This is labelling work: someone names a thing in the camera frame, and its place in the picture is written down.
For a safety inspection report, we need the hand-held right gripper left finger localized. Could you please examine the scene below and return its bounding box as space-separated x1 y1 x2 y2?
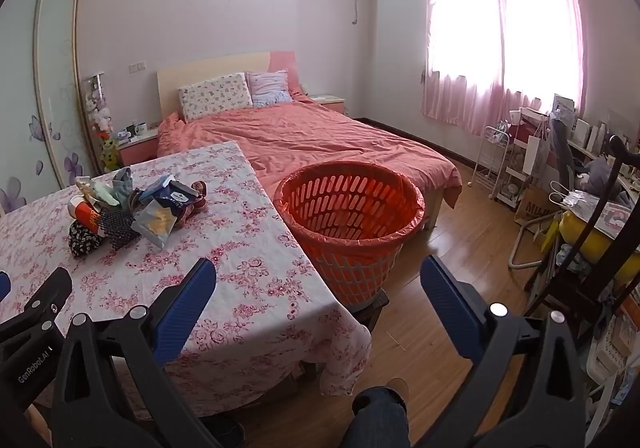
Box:
50 257 221 448

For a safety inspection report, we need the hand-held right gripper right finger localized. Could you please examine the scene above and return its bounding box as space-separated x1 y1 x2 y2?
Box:
420 255 588 448

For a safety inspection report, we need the black floral pouch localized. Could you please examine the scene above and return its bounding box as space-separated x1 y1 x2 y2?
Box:
69 220 106 259

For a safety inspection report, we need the silver snack packet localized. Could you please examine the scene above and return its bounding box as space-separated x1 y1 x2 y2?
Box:
131 202 178 249

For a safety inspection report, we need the red and white paper cup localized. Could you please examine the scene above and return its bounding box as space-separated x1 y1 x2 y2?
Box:
67 195 103 234

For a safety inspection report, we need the black mesh cloth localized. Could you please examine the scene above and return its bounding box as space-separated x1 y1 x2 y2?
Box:
97 210 141 251

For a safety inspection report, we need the navy blue packet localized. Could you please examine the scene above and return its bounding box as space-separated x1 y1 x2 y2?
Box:
150 180 201 216

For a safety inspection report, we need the basket with red liner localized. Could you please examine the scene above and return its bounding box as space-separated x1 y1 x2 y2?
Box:
272 160 428 306

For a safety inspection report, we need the person's left forearm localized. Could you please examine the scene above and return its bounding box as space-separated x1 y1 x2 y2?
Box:
25 403 53 439

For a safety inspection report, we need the dark wooden stool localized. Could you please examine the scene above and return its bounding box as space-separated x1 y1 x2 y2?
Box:
345 290 391 334

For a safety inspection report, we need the floral tablecloth table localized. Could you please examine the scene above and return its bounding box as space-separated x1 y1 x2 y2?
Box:
0 140 373 421

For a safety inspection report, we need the brown slipper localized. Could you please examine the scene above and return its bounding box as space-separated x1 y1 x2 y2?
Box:
377 377 411 404

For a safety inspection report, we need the brown paper bag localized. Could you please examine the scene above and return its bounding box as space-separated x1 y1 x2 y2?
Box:
515 185 563 226

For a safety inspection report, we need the person's leg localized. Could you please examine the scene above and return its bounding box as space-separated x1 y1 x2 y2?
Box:
351 387 407 448

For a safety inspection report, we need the dark shoe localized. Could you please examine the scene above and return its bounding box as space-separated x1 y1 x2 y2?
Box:
202 415 246 448

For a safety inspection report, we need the white shelf cart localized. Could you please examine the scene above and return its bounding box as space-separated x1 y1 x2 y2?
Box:
495 110 548 214

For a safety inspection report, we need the yellow-green plush toy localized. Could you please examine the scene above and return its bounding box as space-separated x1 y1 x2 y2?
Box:
97 130 121 174

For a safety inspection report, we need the dark wooden chair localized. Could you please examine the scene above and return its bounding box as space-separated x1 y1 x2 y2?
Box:
522 134 640 344

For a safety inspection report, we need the pink nightstand with mugs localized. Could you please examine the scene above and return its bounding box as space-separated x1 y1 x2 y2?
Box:
116 130 162 168

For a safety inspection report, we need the yellow plastic tub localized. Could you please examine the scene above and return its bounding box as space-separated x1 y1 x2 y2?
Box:
557 213 636 279

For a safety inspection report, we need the white plastic crate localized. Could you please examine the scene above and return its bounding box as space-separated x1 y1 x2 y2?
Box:
587 328 633 389

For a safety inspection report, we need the white paper bag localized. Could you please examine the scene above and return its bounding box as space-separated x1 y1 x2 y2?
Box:
522 120 556 176

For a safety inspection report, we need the printed paper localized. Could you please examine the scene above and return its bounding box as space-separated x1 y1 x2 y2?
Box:
595 203 636 239

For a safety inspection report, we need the clear tube of plush toys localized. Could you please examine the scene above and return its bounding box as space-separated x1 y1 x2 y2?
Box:
82 73 113 134

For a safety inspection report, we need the grey office chair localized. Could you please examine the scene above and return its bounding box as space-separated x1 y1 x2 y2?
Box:
547 115 588 189

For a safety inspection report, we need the grey cloth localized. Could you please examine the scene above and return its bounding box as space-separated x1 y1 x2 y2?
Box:
580 160 621 194

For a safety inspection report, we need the floral print pillow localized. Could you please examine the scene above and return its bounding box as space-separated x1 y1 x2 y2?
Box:
178 72 254 124

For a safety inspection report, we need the wardrobe with flower doors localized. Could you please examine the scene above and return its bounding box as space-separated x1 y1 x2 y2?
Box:
0 0 108 216

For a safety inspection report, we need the pink striped pillow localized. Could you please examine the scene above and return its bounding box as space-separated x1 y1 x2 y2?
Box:
245 69 293 108

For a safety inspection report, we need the white metal tube frame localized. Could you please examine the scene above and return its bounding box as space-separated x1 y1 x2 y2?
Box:
509 215 551 271

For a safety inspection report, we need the white wire cart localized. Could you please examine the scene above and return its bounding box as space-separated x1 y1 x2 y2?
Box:
472 125 511 194

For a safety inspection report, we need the grey bag with white handles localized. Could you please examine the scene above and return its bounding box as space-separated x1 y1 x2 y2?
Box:
547 180 601 216

